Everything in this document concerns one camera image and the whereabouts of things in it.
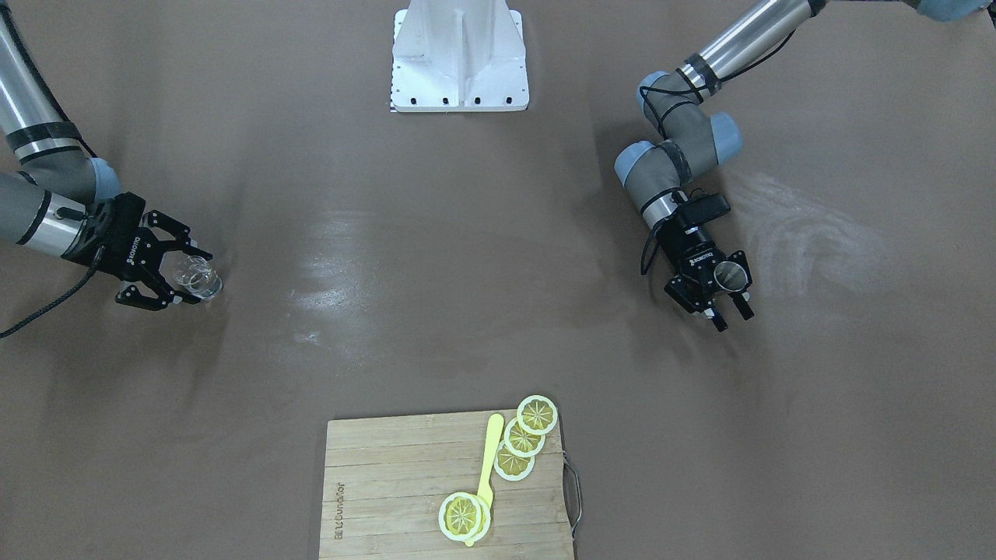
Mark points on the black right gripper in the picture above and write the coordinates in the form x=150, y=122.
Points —
x=122, y=244

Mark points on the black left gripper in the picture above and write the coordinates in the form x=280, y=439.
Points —
x=695, y=250

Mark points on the steel jigger shaker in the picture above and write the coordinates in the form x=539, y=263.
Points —
x=730, y=276

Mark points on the clear glass measuring cup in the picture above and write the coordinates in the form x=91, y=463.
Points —
x=196, y=275

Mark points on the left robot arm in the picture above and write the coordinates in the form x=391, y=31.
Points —
x=784, y=150

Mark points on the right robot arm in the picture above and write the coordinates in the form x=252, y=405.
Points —
x=67, y=202

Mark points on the top lemon slice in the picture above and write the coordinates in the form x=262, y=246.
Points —
x=537, y=415

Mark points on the yellow plastic knife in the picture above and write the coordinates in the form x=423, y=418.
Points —
x=493, y=436

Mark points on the lemon slice under front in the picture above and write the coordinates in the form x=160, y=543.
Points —
x=486, y=517

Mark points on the bamboo cutting board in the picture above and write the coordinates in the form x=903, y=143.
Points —
x=385, y=479

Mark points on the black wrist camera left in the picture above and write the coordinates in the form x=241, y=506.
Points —
x=700, y=210

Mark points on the metal cutting board handle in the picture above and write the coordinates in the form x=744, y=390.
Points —
x=576, y=504

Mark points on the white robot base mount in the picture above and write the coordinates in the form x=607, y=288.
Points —
x=458, y=56

